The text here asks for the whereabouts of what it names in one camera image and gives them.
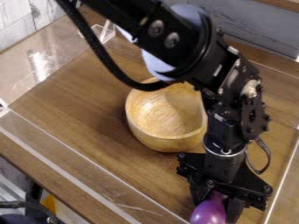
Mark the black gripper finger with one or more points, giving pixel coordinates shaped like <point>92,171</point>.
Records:
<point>235,207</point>
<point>200,191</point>

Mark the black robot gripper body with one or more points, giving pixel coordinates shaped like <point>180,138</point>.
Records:
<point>235,181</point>

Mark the purple toy eggplant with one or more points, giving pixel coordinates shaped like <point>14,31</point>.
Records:
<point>209,212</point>

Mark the brown wooden bowl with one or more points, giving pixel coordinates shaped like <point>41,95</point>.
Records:
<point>167,118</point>

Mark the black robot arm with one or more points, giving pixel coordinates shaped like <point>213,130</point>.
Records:
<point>185,51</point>

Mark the clear acrylic corner bracket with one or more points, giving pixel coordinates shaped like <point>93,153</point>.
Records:
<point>104,32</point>

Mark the clear acrylic tray wall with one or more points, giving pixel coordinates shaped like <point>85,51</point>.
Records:
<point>64,134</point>

